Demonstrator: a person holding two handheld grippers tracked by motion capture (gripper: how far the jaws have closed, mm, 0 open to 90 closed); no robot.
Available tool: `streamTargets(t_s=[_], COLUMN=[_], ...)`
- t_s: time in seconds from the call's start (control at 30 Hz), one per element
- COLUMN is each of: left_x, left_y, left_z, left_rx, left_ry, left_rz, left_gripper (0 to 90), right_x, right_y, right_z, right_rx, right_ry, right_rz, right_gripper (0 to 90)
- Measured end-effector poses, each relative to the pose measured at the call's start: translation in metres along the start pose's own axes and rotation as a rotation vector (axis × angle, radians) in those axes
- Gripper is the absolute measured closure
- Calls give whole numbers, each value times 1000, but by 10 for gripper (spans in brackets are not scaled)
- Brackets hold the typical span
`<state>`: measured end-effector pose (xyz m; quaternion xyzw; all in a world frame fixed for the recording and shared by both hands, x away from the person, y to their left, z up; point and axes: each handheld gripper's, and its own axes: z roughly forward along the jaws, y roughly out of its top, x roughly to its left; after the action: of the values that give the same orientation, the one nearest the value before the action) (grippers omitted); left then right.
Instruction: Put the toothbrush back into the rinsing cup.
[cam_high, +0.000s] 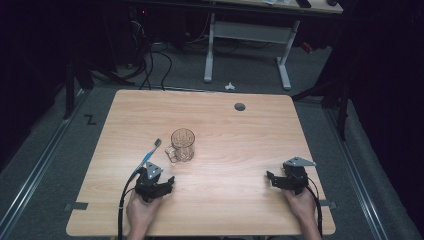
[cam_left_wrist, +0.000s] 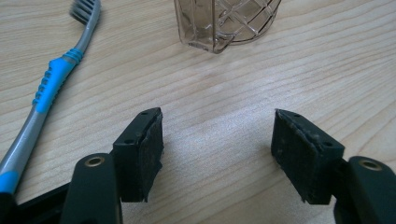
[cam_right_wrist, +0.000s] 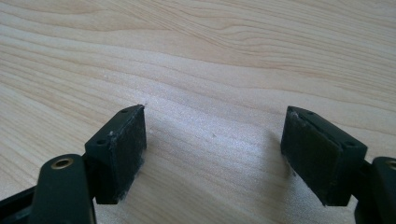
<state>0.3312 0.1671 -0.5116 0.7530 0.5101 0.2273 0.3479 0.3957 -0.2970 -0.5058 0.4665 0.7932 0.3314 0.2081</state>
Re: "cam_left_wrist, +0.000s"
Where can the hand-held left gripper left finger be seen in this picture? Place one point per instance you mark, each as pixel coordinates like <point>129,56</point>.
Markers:
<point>141,155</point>

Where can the blue and grey toothbrush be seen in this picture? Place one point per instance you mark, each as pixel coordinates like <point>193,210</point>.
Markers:
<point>51,82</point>

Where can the clear patterned glass cup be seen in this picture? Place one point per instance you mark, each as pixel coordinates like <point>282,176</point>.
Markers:
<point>218,23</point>

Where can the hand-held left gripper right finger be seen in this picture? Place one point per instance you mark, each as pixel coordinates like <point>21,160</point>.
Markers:
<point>300,155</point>

